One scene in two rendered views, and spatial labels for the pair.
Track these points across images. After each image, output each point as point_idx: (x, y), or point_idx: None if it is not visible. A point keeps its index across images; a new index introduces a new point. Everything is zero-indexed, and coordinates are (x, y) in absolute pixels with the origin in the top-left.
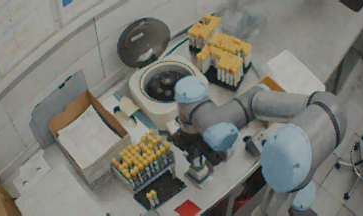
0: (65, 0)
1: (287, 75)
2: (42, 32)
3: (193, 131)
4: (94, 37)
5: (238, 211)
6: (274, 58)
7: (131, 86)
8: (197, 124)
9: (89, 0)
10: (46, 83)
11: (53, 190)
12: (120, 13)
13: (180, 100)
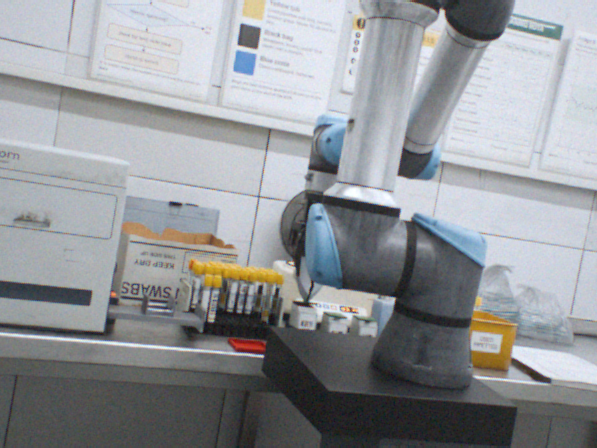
0: (239, 61)
1: (542, 358)
2: (187, 80)
3: (316, 185)
4: (257, 178)
5: (328, 332)
6: (528, 348)
7: (276, 261)
8: (321, 134)
9: (272, 100)
10: (153, 174)
11: (65, 149)
12: (306, 172)
13: (316, 125)
